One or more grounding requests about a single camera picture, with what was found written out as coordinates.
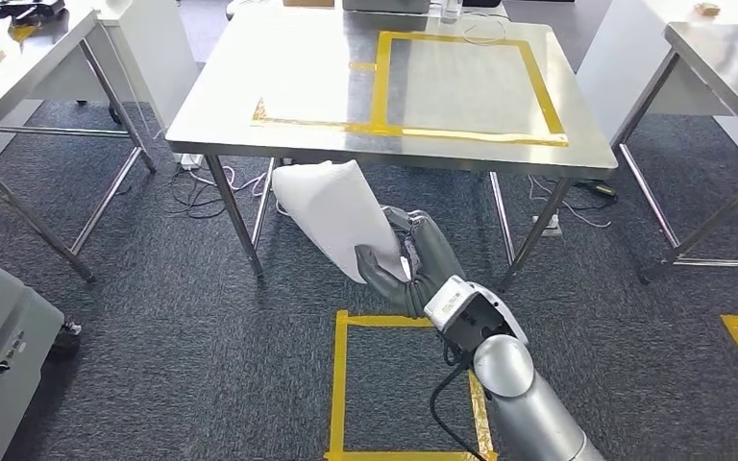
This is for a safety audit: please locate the steel workbench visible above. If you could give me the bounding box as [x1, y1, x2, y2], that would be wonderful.
[164, 6, 620, 295]

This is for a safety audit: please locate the white table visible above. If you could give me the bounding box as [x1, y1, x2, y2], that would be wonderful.
[576, 0, 738, 173]
[25, 0, 202, 163]

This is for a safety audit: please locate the black caster wheel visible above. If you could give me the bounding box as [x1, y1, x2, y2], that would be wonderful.
[50, 320, 84, 359]

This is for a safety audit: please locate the black camera cable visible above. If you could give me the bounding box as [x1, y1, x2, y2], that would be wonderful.
[429, 352, 494, 461]

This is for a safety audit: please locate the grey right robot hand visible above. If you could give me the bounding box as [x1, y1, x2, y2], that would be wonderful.
[354, 206, 469, 320]

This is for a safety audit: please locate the thin cable loop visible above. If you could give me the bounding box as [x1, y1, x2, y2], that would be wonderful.
[460, 15, 509, 47]

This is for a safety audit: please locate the grey machine cabinet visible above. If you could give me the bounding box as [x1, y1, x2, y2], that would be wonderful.
[0, 263, 66, 461]

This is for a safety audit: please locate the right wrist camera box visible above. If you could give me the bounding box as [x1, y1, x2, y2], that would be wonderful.
[423, 275, 530, 359]

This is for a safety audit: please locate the black tool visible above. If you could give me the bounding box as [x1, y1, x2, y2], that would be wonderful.
[0, 0, 68, 28]

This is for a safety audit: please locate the metal floor socket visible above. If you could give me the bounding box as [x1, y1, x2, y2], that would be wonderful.
[530, 214, 564, 238]

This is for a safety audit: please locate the white floor cable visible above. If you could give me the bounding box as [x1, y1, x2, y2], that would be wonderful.
[187, 163, 270, 197]
[527, 175, 613, 231]

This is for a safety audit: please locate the black power adapter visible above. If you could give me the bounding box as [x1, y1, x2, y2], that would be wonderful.
[574, 181, 619, 200]

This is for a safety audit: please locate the steel table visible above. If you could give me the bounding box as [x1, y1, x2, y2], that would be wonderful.
[0, 0, 159, 285]
[617, 20, 738, 285]

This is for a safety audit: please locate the yellow workbench tape marking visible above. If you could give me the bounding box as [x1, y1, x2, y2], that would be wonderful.
[251, 30, 570, 149]

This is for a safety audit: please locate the white curved plastic part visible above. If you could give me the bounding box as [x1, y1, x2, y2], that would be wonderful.
[271, 159, 412, 285]

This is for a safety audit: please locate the black floor cable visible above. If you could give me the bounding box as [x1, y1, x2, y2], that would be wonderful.
[155, 161, 231, 221]

